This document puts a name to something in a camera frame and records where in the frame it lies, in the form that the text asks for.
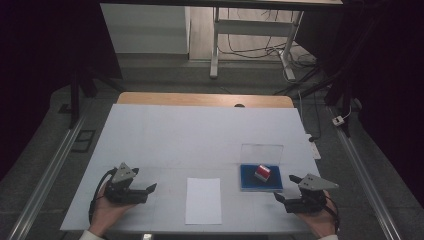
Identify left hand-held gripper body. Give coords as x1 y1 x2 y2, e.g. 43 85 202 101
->
104 162 149 205

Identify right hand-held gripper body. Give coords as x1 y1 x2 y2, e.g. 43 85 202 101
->
284 173 340 215

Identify blue case with clear lid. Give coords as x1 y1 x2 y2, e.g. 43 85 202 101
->
239 143 285 193

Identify red and white stamp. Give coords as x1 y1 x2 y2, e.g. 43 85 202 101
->
254 164 272 183

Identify white paper sheet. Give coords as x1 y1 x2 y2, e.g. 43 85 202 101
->
184 177 223 226

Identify person's right hand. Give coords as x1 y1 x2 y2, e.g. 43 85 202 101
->
295 189 338 239

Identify person's left hand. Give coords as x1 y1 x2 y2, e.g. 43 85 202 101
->
88 182 137 236

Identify person's left white sleeve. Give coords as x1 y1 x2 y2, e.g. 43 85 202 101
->
78 229 108 240

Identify large white table cover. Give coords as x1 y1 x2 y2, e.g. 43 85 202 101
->
59 103 340 234

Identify black metal stand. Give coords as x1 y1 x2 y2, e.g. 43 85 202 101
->
67 64 125 130
273 64 355 138

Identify dark curtain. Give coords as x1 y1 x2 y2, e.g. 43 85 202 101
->
295 0 424 208
0 0 123 183

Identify white cabinet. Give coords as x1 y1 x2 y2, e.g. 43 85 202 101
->
99 3 191 55

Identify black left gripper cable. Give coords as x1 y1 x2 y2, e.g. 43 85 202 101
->
87 167 118 225

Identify aluminium rail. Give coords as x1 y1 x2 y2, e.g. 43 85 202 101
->
327 105 405 240
6 114 88 240

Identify black floor frame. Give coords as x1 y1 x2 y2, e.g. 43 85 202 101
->
70 129 97 154

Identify thin black cable with plug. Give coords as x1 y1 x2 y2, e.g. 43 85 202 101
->
297 90 323 143

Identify white adapter with cable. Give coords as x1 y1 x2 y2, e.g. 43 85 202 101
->
331 105 353 127

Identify black floor cables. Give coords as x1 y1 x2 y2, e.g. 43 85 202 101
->
218 8 318 68

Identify white desk frame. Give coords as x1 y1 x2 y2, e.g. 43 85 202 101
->
208 7 305 82

